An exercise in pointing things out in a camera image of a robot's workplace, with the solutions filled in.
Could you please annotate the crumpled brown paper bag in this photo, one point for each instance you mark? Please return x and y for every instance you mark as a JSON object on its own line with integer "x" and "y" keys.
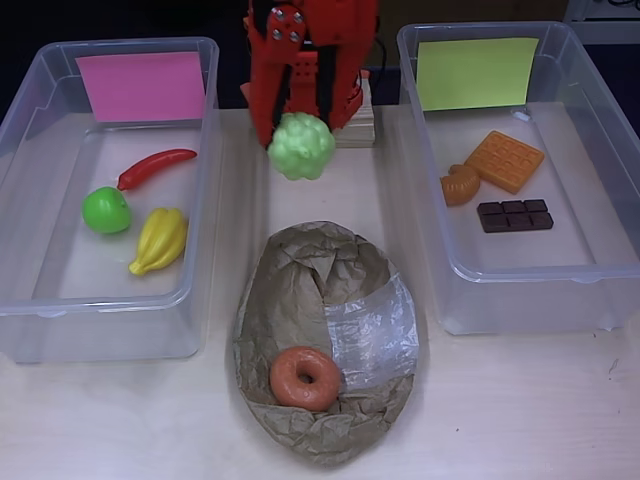
{"x": 290, "y": 300}

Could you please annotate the orange toy croissant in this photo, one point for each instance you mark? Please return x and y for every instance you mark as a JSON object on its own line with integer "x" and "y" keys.
{"x": 460, "y": 187}

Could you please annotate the wooden base block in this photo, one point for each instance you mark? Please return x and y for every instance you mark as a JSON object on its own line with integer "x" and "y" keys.
{"x": 360, "y": 132}

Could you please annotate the yellow-green paper label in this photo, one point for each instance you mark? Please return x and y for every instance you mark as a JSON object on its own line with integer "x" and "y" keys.
{"x": 475, "y": 75}

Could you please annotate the brown toy chocolate bar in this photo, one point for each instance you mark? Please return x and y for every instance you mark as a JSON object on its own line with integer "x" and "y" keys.
{"x": 515, "y": 216}

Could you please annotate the orange toy waffle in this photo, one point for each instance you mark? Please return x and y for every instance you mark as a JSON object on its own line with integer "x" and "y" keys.
{"x": 505, "y": 160}

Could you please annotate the light green toy grapes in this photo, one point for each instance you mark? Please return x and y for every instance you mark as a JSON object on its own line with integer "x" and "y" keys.
{"x": 302, "y": 147}

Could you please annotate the brown toy donut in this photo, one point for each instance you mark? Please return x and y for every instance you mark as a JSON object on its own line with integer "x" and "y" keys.
{"x": 285, "y": 385}

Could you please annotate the yellow toy banana bunch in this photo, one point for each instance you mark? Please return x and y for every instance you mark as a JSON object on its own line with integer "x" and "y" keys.
{"x": 160, "y": 242}

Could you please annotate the clear plastic film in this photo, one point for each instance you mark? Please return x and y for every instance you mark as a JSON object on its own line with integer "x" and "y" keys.
{"x": 375, "y": 340}

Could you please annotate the green toy apple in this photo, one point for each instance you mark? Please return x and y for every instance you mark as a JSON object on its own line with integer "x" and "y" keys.
{"x": 107, "y": 210}

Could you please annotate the pink paper label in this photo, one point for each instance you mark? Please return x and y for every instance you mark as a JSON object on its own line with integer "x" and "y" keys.
{"x": 140, "y": 85}

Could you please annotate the red toy chili pepper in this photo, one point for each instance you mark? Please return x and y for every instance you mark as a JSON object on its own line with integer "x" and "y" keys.
{"x": 150, "y": 167}

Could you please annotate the white background furniture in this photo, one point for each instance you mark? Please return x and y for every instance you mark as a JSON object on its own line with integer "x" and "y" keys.
{"x": 600, "y": 12}

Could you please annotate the orange table clamp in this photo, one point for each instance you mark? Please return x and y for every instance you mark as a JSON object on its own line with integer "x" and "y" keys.
{"x": 246, "y": 95}

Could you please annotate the clear plastic bin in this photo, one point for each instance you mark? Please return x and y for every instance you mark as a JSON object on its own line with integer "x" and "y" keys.
{"x": 125, "y": 280}
{"x": 525, "y": 260}

